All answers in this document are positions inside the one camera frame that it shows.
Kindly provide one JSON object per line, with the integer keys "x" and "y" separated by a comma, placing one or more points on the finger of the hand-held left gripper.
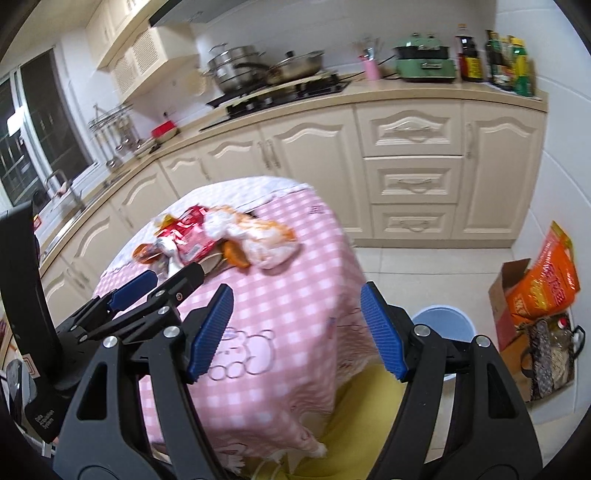
{"x": 134, "y": 288}
{"x": 184, "y": 279}

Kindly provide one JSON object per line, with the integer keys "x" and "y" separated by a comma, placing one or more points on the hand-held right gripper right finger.
{"x": 381, "y": 327}

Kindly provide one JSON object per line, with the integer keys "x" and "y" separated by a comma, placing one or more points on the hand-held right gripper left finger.
{"x": 210, "y": 330}

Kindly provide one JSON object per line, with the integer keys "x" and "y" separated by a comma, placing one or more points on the red snack packet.
{"x": 189, "y": 230}

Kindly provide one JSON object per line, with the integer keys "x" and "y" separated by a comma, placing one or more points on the blue trash bin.
{"x": 443, "y": 323}

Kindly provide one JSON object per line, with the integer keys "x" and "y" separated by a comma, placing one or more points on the white and orange plastic bag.
{"x": 263, "y": 244}

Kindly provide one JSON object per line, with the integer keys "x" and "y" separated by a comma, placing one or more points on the orange peel piece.
{"x": 143, "y": 251}
{"x": 233, "y": 256}

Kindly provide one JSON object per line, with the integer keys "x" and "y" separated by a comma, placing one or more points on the pink checked tablecloth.
{"x": 286, "y": 295}

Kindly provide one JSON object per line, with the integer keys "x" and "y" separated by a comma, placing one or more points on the yellow stool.
{"x": 360, "y": 415}

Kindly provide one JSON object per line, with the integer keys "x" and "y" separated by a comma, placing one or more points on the small cream cabinet drawer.
{"x": 413, "y": 222}

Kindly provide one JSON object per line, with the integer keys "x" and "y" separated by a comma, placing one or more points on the chrome sink faucet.
{"x": 64, "y": 184}

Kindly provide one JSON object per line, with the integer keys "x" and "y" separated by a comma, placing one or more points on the brown cardboard box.
{"x": 501, "y": 314}

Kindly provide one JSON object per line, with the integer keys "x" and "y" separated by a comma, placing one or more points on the red plastic box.
{"x": 165, "y": 131}

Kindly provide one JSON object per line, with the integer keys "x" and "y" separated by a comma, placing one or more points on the medium cream cabinet drawer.
{"x": 413, "y": 180}

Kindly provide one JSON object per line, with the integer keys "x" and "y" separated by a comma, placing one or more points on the metal utensil rack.
{"x": 115, "y": 129}

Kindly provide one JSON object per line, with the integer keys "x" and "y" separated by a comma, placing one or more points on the dark patterned tote bag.
{"x": 547, "y": 364}

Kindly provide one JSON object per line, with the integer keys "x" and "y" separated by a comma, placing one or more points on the orange printed bag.
{"x": 545, "y": 277}

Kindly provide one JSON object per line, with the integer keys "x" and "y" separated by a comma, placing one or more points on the kitchen window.
{"x": 46, "y": 124}

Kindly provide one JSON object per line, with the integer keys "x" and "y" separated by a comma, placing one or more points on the cream kitchen base cabinet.
{"x": 314, "y": 152}

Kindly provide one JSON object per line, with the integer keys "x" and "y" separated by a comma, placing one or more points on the large cream cabinet drawer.
{"x": 408, "y": 129}

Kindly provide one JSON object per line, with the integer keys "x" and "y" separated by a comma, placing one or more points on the black gas stove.
{"x": 277, "y": 99}

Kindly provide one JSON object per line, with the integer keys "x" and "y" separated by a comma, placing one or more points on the stainless steel stock pot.
{"x": 231, "y": 69}

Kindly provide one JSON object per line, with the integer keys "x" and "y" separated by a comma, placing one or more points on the steel frying pan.
{"x": 295, "y": 67}

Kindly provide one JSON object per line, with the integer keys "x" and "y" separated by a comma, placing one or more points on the pink utensil holder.
{"x": 371, "y": 69}

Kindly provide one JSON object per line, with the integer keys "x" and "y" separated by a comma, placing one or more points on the green electric cooker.
{"x": 422, "y": 67}

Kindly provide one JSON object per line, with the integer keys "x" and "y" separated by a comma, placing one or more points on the range hood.
{"x": 198, "y": 11}

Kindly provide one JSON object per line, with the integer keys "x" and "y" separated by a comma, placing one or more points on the large dark sauce bottle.
{"x": 468, "y": 55}

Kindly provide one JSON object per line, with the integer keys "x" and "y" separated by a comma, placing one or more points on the slim dark glass bottle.
{"x": 491, "y": 60}

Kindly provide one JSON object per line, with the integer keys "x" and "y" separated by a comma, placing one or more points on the green bottle yellow label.
{"x": 524, "y": 69}

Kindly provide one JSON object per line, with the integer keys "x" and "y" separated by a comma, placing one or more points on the cream upper wall cabinet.
{"x": 138, "y": 50}

